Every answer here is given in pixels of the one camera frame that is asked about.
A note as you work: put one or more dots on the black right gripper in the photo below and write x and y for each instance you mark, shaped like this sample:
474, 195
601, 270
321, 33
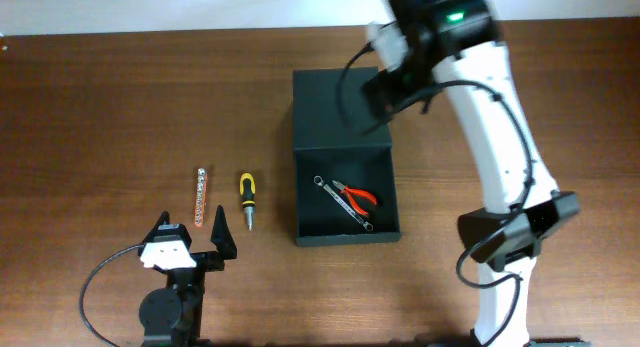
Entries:
385, 82

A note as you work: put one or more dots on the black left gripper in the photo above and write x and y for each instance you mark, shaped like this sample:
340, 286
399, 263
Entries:
221, 239

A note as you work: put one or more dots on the small orange pliers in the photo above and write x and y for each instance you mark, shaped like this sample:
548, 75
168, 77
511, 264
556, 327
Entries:
358, 199

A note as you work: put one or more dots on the silver ring wrench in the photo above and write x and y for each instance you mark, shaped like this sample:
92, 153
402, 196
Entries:
343, 204

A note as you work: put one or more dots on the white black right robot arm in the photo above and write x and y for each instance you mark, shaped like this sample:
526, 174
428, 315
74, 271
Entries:
459, 44

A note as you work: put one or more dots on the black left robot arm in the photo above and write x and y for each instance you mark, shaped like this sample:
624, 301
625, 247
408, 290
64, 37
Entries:
171, 316

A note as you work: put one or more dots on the yellow black screwdriver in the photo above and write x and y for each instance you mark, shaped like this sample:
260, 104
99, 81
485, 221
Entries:
247, 188

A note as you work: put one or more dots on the black open box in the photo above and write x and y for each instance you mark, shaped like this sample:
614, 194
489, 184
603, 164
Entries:
323, 145

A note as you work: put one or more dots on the orange socket rail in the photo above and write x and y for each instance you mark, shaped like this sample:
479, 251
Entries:
200, 199

